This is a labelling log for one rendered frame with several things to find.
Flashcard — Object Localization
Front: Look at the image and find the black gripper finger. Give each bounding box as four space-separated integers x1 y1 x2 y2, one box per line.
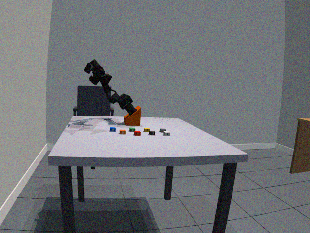
86 64 93 73
100 73 109 83

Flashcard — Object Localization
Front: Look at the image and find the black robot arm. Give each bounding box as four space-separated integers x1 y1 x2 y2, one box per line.
89 59 137 115

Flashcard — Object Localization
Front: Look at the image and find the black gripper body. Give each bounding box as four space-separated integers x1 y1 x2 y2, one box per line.
84 63 112 84

